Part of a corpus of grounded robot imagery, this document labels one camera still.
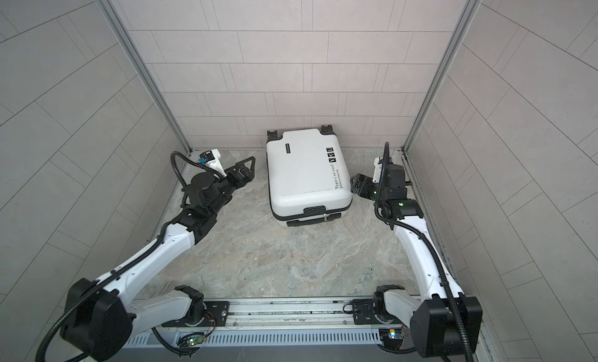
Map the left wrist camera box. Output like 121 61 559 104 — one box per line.
198 149 226 178

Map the small circuit board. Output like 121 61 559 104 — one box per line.
378 328 406 351
177 332 210 349

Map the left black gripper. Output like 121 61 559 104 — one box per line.
205 157 255 217

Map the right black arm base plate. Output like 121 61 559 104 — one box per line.
343 299 401 326

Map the right aluminium corner post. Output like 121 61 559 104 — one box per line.
402 0 482 154

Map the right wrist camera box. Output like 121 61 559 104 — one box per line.
372 157 385 183

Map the aluminium corner post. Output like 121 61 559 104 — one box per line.
95 0 192 153
402 0 482 154

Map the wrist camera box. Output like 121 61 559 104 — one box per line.
198 149 226 178
372 157 385 183

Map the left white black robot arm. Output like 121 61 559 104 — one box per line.
35 150 255 361

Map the aluminium mounting rail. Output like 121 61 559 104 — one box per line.
95 294 487 346

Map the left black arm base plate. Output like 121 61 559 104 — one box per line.
161 301 230 328

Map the black suitcase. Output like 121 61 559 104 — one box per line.
266 125 353 227

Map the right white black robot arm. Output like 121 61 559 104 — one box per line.
350 146 483 361

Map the left aluminium corner post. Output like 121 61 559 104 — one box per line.
95 0 192 153

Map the right small circuit board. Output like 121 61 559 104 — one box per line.
378 328 406 351

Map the left small circuit board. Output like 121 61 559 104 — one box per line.
177 332 210 349

